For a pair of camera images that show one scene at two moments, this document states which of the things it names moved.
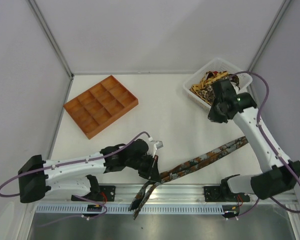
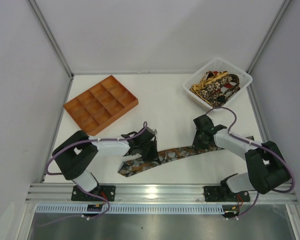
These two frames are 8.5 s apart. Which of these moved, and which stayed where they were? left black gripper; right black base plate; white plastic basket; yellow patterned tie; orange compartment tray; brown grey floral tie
Moved: left black gripper; brown grey floral tie
Stayed: white plastic basket; orange compartment tray; yellow patterned tie; right black base plate
